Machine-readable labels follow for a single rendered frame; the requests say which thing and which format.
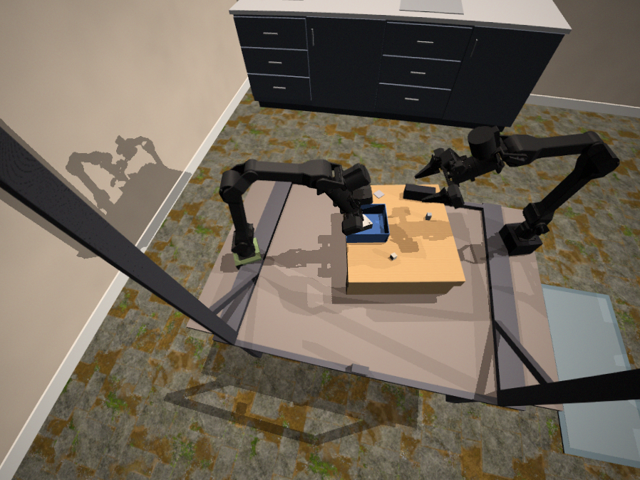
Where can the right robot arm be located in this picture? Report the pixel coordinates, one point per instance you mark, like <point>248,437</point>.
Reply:
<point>596,160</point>

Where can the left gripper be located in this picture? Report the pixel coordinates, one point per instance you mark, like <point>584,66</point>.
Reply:
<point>353,222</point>

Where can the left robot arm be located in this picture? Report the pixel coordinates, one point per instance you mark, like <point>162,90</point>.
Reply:
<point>316,174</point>

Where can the blue open-top tray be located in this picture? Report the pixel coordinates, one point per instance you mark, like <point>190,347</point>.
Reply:
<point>377,214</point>

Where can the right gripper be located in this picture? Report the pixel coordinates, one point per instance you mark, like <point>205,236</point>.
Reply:
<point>453,192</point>

